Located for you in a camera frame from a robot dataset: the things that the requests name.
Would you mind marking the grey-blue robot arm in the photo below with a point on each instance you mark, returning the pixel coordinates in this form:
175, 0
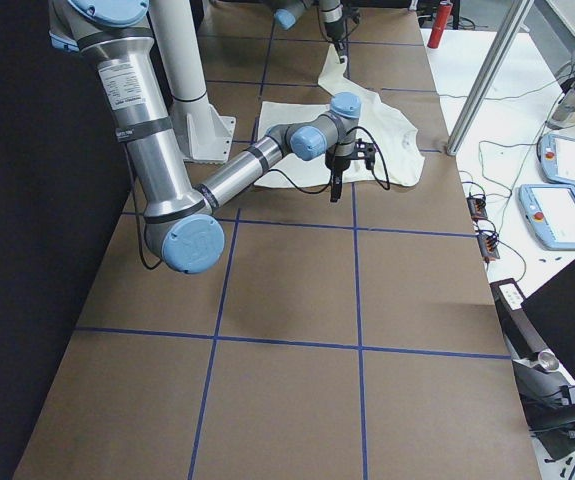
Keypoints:
331, 14
147, 59

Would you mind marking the orange black connector box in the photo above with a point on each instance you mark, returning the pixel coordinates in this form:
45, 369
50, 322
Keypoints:
477, 207

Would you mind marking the aluminium frame post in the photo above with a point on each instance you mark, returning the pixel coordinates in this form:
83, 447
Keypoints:
499, 48

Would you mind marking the near grey teach pendant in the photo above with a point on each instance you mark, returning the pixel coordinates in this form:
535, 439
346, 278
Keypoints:
550, 212

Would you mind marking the far grey teach pendant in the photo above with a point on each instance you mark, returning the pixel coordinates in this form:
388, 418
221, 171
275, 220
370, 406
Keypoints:
556, 154

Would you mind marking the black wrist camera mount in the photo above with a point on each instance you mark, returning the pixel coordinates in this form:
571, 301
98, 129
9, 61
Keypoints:
366, 152

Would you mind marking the grey teach pendant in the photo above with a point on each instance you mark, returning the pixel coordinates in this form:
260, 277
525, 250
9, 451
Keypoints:
550, 212
556, 154

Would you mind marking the cream long-sleeve cat shirt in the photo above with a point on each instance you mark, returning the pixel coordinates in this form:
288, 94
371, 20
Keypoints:
393, 133

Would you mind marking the white camera mast with base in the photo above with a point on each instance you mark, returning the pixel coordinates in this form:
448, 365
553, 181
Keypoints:
204, 136

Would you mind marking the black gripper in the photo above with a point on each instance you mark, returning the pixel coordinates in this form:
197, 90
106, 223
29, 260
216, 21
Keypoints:
331, 28
335, 162

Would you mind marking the white side desk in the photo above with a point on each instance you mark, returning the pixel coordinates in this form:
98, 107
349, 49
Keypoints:
499, 151

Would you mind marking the red cylinder bottle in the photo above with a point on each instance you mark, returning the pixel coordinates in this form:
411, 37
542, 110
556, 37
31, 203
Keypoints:
443, 12

